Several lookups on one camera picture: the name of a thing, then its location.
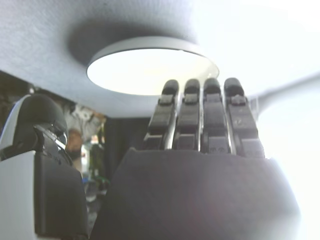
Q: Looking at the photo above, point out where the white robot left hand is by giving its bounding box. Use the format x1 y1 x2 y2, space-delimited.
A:
0 77 304 240

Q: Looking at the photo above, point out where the white round plate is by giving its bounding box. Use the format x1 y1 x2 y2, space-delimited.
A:
86 36 221 97

